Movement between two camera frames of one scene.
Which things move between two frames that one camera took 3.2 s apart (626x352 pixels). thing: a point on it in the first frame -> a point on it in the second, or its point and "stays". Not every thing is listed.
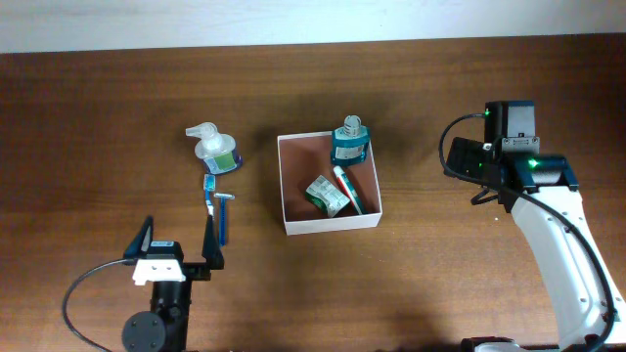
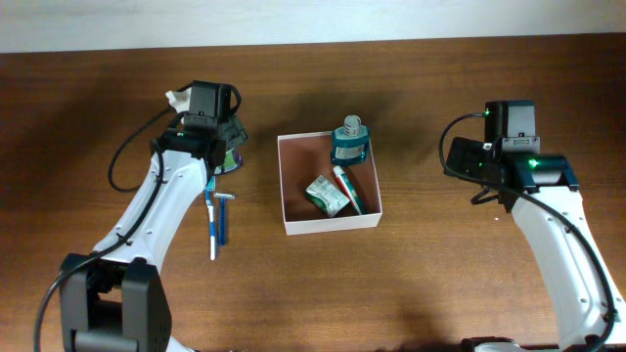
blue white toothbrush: (209, 185) stays
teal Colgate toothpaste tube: (347, 188) stays
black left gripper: (211, 254) -> (236, 132)
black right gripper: (463, 158) stays
